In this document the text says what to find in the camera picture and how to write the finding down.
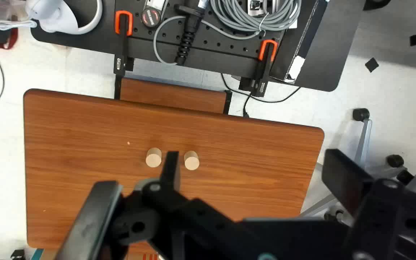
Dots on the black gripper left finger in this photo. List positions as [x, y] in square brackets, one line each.
[171, 170]

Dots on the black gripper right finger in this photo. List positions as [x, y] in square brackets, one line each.
[346, 178]

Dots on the short wooden cylinder block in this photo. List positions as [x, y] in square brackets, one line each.
[191, 160]
[153, 157]

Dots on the wooden lower table shelf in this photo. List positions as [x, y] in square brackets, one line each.
[174, 95]

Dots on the black tape square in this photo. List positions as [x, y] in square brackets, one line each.
[372, 64]
[413, 39]

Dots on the orange and black bar clamp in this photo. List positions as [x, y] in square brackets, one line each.
[123, 58]
[260, 72]

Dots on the black perforated mounting board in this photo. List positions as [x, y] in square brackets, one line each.
[217, 53]

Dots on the dark grey flat panel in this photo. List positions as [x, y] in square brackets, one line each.
[331, 48]

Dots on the red and black round knob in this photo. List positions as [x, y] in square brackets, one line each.
[151, 17]

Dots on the white plastic object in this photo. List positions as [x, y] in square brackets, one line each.
[57, 17]

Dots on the clear plastic bag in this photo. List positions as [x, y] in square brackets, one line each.
[0, 10]

